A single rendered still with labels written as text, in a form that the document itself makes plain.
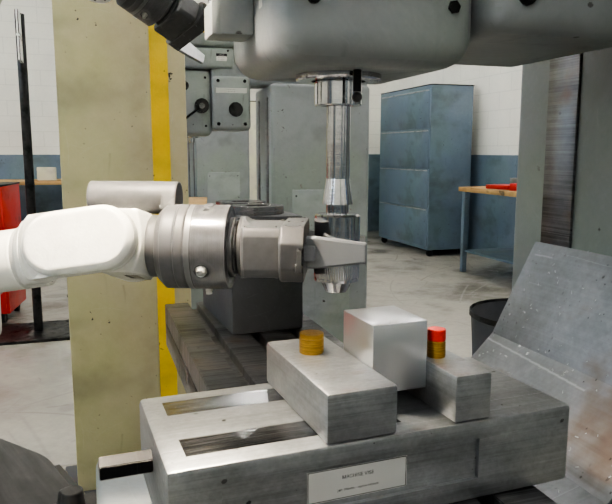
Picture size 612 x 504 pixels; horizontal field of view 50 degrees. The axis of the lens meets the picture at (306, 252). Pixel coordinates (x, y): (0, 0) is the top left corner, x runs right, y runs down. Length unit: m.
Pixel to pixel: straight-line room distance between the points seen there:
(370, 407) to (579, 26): 0.40
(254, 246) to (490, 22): 0.30
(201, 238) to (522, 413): 0.34
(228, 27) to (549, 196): 0.53
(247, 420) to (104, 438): 2.02
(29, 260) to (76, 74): 1.71
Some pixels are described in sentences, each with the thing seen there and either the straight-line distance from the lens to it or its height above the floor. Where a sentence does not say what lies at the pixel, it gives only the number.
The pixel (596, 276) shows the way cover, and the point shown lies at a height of 1.08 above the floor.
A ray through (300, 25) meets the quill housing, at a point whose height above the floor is 1.34.
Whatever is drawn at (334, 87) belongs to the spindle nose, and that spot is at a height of 1.30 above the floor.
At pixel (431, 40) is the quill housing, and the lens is 0.62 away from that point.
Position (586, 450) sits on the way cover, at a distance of 0.79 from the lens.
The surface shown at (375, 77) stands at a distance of 0.66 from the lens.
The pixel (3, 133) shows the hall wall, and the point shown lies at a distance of 9.70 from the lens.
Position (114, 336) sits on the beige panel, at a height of 0.59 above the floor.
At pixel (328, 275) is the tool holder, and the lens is 0.67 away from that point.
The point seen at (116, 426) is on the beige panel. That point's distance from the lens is 2.55.
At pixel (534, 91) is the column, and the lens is 1.03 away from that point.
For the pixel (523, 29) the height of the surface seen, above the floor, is 1.34.
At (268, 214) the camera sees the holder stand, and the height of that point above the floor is 1.14.
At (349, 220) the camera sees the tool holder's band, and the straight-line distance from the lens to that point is 0.66.
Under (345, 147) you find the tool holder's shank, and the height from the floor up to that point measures 1.24.
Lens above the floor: 1.23
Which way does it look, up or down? 9 degrees down
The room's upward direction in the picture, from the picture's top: straight up
